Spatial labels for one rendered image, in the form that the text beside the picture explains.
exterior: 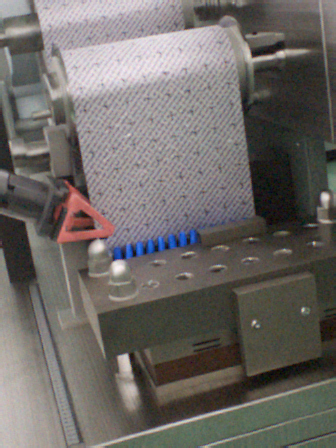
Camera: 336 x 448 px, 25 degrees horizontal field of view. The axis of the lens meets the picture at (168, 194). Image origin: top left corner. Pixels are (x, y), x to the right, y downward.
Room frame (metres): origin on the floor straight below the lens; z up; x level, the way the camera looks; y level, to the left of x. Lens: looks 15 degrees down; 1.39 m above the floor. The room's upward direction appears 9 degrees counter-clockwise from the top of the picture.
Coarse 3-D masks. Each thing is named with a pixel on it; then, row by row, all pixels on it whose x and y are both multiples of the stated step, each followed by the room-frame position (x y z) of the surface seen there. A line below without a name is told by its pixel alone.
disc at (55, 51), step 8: (56, 48) 1.06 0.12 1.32; (56, 56) 1.07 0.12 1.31; (64, 72) 1.03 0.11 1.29; (64, 80) 1.02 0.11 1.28; (72, 104) 1.01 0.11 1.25; (72, 112) 1.01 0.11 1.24; (72, 120) 1.02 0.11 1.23; (72, 128) 1.03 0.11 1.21; (72, 136) 1.05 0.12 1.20; (72, 144) 1.07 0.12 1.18
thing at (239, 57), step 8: (232, 32) 1.11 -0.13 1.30; (232, 40) 1.10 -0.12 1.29; (240, 48) 1.09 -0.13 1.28; (240, 56) 1.09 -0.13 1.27; (56, 64) 1.06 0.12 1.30; (240, 64) 1.08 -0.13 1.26; (56, 72) 1.07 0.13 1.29; (240, 72) 1.08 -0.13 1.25; (240, 80) 1.08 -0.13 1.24; (64, 88) 1.03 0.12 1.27; (240, 88) 1.09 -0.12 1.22; (64, 96) 1.03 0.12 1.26; (240, 96) 1.10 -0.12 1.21; (64, 104) 1.04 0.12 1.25; (64, 128) 1.09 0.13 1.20
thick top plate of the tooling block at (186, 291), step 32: (288, 224) 1.03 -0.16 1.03; (320, 224) 1.01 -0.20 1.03; (160, 256) 0.98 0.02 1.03; (192, 256) 0.97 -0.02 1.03; (224, 256) 0.94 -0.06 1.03; (256, 256) 0.93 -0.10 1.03; (288, 256) 0.91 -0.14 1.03; (320, 256) 0.89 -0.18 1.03; (96, 288) 0.90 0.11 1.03; (160, 288) 0.87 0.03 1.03; (192, 288) 0.85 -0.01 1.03; (224, 288) 0.86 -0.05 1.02; (320, 288) 0.88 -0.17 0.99; (96, 320) 0.84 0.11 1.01; (128, 320) 0.83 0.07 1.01; (160, 320) 0.84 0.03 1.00; (192, 320) 0.85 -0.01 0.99; (224, 320) 0.86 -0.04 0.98; (128, 352) 0.83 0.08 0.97
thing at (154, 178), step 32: (128, 128) 1.04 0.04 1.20; (160, 128) 1.05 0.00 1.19; (192, 128) 1.06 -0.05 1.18; (224, 128) 1.07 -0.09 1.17; (96, 160) 1.03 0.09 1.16; (128, 160) 1.04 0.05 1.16; (160, 160) 1.05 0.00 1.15; (192, 160) 1.06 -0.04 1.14; (224, 160) 1.07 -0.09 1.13; (96, 192) 1.03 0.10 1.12; (128, 192) 1.04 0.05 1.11; (160, 192) 1.05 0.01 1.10; (192, 192) 1.06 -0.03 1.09; (224, 192) 1.07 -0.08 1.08; (96, 224) 1.03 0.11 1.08; (128, 224) 1.03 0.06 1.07; (160, 224) 1.04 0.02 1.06; (192, 224) 1.06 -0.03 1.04
